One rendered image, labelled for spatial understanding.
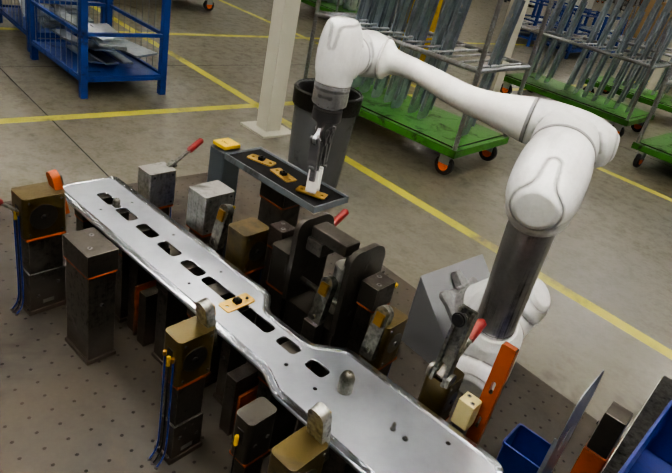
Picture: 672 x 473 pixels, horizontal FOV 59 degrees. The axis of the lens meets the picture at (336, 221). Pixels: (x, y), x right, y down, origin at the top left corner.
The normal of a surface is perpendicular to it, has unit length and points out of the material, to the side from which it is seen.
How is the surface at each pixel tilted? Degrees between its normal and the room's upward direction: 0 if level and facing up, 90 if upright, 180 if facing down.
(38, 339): 0
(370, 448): 0
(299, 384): 0
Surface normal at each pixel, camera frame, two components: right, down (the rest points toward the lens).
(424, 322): -0.74, 0.17
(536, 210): -0.48, 0.53
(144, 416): 0.19, -0.87
